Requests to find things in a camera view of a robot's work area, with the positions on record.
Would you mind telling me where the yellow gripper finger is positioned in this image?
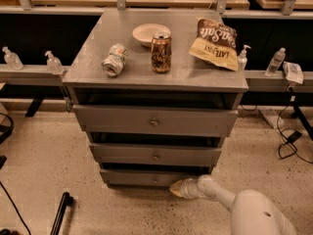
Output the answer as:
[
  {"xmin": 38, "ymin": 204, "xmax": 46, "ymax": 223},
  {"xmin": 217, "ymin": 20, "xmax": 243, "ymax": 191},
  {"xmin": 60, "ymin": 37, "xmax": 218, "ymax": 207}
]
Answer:
[{"xmin": 169, "ymin": 180, "xmax": 182, "ymax": 198}]

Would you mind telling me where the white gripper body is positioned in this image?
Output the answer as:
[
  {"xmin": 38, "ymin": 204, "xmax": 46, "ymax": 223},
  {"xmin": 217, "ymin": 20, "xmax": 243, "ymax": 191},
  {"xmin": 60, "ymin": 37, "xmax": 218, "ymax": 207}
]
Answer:
[{"xmin": 180, "ymin": 178, "xmax": 201, "ymax": 199}]

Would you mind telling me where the grey bottom drawer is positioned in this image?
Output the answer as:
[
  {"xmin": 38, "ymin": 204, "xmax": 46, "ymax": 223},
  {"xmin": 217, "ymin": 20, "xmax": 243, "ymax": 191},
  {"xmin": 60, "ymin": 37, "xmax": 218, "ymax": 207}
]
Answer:
[{"xmin": 100, "ymin": 164, "xmax": 212, "ymax": 187}]

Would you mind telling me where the grey drawer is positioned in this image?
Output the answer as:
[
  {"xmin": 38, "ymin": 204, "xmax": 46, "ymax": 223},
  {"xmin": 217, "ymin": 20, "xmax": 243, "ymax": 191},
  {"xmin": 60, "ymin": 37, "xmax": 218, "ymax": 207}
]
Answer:
[
  {"xmin": 100, "ymin": 164, "xmax": 212, "ymax": 187},
  {"xmin": 90, "ymin": 133, "xmax": 221, "ymax": 166},
  {"xmin": 73, "ymin": 105, "xmax": 238, "ymax": 137}
]

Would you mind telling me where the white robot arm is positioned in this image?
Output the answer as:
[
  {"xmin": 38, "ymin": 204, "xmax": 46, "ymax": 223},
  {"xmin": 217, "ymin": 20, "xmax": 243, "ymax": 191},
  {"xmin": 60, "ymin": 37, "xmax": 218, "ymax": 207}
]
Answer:
[{"xmin": 169, "ymin": 175, "xmax": 297, "ymax": 235}]

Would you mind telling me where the grey middle drawer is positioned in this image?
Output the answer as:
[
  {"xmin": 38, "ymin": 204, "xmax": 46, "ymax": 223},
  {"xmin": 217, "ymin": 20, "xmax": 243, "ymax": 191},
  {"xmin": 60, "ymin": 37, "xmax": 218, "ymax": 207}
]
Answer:
[{"xmin": 90, "ymin": 133, "xmax": 221, "ymax": 166}]

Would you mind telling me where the grey top drawer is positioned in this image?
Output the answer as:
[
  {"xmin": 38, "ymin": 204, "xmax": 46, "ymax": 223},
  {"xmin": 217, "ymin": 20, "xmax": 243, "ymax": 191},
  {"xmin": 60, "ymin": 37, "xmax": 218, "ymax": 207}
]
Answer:
[{"xmin": 73, "ymin": 105, "xmax": 238, "ymax": 137}]

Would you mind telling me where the grey drawer cabinet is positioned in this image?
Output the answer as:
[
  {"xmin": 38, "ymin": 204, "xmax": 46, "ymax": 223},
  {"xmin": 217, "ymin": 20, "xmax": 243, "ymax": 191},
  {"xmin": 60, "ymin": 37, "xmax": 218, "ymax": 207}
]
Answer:
[{"xmin": 62, "ymin": 9, "xmax": 249, "ymax": 181}]

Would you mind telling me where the black pole on floor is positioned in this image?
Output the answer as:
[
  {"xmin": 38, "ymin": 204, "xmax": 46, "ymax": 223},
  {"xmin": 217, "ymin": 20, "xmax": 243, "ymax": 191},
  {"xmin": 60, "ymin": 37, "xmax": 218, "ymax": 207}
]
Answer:
[{"xmin": 50, "ymin": 192, "xmax": 73, "ymax": 235}]

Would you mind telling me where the white pump bottle right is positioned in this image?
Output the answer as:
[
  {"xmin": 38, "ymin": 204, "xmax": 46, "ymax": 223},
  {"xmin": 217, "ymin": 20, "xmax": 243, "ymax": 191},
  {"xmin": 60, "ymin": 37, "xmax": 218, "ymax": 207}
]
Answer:
[{"xmin": 238, "ymin": 45, "xmax": 250, "ymax": 71}]

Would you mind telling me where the brown soda can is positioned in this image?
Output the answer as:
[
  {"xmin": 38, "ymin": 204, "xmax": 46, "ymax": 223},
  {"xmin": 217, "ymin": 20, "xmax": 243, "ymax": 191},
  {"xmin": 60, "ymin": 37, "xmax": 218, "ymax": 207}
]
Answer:
[{"xmin": 151, "ymin": 32, "xmax": 171, "ymax": 73}]

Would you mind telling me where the crushed silver can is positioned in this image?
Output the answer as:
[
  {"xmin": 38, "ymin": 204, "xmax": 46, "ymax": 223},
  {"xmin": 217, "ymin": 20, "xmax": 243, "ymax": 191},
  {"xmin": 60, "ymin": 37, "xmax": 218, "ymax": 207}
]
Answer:
[{"xmin": 102, "ymin": 43, "xmax": 128, "ymax": 77}]

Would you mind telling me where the brown chip bag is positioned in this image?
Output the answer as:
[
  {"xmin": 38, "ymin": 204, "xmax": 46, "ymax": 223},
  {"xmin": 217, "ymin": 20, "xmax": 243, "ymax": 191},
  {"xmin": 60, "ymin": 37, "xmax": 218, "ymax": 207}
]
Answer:
[{"xmin": 189, "ymin": 18, "xmax": 239, "ymax": 71}]

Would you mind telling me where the crumpled white paper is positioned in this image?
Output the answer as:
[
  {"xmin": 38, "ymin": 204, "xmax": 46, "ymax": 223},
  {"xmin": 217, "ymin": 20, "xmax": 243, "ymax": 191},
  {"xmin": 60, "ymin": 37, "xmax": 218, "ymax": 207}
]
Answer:
[{"xmin": 283, "ymin": 62, "xmax": 304, "ymax": 84}]

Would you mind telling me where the white paper bowl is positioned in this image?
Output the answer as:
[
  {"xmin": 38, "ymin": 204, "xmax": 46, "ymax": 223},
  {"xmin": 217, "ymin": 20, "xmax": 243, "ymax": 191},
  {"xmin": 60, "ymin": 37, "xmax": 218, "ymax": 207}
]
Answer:
[{"xmin": 132, "ymin": 23, "xmax": 170, "ymax": 48}]

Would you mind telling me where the clear water bottle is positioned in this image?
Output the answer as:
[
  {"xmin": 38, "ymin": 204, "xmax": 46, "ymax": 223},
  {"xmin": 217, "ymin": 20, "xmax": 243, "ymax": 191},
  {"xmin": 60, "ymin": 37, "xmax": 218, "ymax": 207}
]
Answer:
[{"xmin": 265, "ymin": 47, "xmax": 286, "ymax": 76}]

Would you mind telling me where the clear sanitizer bottle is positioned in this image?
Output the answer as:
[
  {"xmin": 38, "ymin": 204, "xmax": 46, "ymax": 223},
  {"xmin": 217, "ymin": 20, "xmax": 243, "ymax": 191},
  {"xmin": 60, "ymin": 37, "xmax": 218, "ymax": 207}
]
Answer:
[
  {"xmin": 2, "ymin": 46, "xmax": 23, "ymax": 71},
  {"xmin": 45, "ymin": 51, "xmax": 64, "ymax": 74}
]

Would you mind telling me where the black chair base left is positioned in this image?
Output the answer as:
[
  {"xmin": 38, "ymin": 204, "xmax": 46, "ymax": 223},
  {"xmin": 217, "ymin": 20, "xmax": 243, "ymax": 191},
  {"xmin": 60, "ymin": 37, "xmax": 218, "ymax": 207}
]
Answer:
[{"xmin": 0, "ymin": 112, "xmax": 16, "ymax": 171}]

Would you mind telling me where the clear sanitizer bottle far left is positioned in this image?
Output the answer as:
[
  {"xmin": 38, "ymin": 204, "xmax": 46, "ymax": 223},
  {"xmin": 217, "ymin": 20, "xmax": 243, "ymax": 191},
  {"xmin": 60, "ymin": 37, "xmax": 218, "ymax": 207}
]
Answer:
[{"xmin": 2, "ymin": 46, "xmax": 23, "ymax": 71}]

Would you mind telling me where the black power adapter cable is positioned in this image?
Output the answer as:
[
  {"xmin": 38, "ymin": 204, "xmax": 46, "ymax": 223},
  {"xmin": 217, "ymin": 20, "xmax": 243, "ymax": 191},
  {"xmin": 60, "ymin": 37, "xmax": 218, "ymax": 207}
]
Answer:
[{"xmin": 276, "ymin": 88, "xmax": 313, "ymax": 165}]

